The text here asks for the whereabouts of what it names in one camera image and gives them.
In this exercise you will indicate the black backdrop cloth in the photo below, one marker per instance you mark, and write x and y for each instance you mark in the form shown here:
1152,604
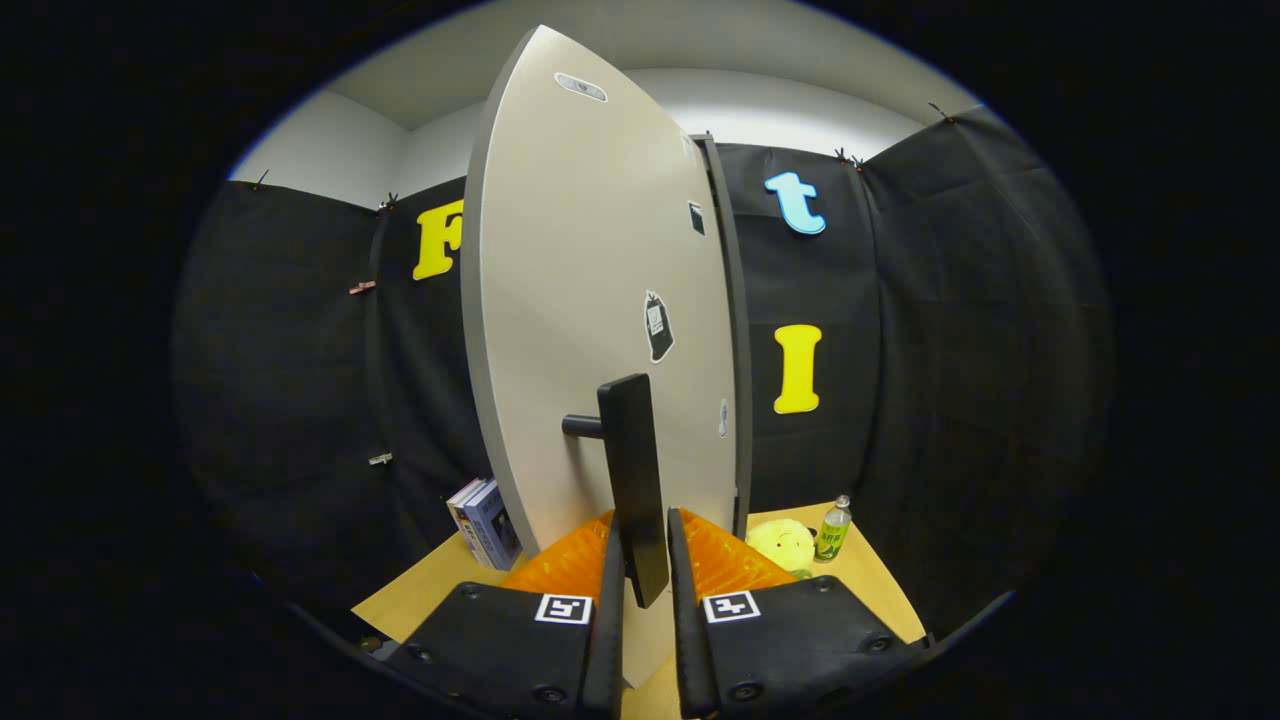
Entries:
950,350

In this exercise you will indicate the beige shoe cabinet door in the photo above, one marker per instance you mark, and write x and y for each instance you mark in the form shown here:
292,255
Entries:
580,250

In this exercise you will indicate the grey shoe cabinet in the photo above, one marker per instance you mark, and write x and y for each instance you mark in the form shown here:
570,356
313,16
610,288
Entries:
738,350

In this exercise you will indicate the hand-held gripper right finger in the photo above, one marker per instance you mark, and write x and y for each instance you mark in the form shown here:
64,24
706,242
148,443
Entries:
692,640

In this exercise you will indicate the blue book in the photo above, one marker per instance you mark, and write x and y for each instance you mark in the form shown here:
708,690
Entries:
495,525

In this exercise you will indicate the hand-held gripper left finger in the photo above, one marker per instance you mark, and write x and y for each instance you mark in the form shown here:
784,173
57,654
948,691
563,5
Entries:
603,640

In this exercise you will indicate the green drink bottle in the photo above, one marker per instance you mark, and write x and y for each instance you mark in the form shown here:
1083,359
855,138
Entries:
832,535

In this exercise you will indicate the white and yellow book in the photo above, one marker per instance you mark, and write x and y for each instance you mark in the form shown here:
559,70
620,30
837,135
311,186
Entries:
462,515

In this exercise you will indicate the yellow plush toy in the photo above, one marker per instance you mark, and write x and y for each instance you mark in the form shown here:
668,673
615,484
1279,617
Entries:
782,545

